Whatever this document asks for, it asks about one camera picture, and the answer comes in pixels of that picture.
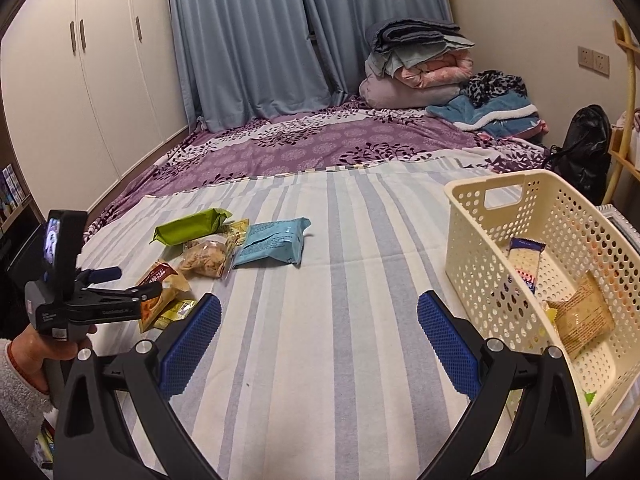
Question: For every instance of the striped bed sheet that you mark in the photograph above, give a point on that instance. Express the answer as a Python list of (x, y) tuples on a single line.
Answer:
[(310, 335)]

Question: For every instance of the blue fleece blanket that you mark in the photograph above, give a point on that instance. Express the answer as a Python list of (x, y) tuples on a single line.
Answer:
[(480, 115)]

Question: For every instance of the dark blue white snack packet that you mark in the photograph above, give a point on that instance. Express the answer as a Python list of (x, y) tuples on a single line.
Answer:
[(522, 260)]

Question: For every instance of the pink folded quilt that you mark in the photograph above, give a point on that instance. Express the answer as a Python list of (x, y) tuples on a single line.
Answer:
[(435, 72)]

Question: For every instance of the purple floral blanket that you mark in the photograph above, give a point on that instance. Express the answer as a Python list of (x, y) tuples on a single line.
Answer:
[(325, 145)]

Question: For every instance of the brown label snack packet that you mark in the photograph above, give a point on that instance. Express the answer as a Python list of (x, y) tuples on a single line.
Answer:
[(167, 272)]

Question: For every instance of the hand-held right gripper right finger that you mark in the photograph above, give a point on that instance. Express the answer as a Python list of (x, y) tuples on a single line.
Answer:
[(447, 345)]

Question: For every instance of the leopard print cloth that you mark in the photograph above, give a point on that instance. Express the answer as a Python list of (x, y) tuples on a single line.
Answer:
[(492, 85)]

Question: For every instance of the wall socket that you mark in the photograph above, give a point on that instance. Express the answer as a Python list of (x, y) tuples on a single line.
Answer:
[(586, 56), (602, 64)]

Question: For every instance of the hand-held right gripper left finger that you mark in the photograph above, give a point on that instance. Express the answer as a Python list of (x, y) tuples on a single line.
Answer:
[(192, 345)]

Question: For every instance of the wooden shelf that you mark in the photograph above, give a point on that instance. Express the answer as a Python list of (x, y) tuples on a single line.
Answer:
[(627, 85)]

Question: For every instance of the cream perforated plastic basket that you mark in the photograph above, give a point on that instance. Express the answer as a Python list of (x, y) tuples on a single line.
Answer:
[(480, 280)]

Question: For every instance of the small yellow snack packet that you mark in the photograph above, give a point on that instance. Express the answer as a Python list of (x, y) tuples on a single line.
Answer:
[(177, 310)]

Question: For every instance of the bookshelf with books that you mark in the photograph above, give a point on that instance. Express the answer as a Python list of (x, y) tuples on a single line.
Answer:
[(12, 195)]

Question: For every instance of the white wardrobe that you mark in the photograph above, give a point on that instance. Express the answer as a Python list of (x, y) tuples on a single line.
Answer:
[(100, 85)]

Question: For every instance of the tan glossy snack packet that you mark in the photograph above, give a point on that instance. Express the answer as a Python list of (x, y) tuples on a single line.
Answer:
[(585, 310)]

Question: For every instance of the dark grey folded blanket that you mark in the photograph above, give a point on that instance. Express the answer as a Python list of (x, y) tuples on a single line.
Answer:
[(405, 35)]

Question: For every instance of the olive green snack packet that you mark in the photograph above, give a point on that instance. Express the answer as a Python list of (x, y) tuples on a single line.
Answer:
[(192, 225)]

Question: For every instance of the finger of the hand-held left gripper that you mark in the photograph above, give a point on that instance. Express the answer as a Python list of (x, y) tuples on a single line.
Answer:
[(130, 296), (107, 274)]

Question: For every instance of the blue curtain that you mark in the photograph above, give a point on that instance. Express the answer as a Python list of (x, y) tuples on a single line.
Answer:
[(375, 10), (240, 35)]

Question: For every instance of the person's left forearm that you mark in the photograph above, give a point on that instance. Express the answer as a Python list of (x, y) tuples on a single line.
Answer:
[(20, 410)]

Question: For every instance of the pale teal folded blanket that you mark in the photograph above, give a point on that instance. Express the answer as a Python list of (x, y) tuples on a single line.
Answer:
[(400, 60)]

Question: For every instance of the black bag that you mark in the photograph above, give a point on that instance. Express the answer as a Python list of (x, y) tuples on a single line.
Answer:
[(585, 150)]

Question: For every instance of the clear nut snack packet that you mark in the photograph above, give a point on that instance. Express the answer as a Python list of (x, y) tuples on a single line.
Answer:
[(205, 257)]

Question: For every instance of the light blue snack packet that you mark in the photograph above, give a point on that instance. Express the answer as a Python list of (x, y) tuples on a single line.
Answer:
[(272, 242)]

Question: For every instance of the person's left hand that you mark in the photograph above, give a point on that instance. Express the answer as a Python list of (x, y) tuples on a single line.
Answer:
[(30, 355)]

